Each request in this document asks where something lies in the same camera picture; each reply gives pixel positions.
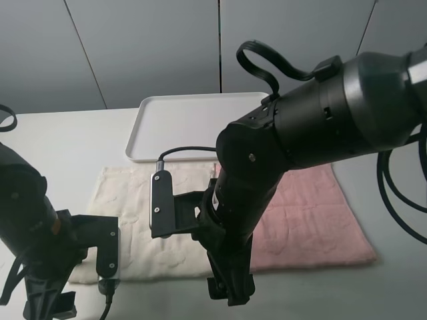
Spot black camera cable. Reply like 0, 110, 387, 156
97, 279, 117, 320
155, 146, 218, 172

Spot pink towel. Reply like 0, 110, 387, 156
251, 165, 377, 272

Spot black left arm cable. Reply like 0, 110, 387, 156
0, 105, 17, 133

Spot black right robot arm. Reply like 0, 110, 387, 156
195, 41, 426, 306

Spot white plastic tray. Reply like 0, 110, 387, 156
125, 92, 268, 163

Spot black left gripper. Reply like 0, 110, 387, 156
9, 209, 90, 320

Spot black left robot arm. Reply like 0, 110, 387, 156
1, 145, 93, 319

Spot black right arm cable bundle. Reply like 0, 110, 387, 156
376, 123, 427, 244

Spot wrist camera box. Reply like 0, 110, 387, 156
96, 217, 120, 278
150, 170, 175, 239

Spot black right camera cable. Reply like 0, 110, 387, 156
155, 146, 218, 172

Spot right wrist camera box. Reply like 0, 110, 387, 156
150, 170, 175, 239

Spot black left camera cable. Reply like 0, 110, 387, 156
97, 279, 117, 320

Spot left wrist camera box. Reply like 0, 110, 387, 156
96, 217, 120, 278

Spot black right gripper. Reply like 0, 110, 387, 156
195, 216, 256, 306

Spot cream white towel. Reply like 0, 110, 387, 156
69, 162, 219, 284

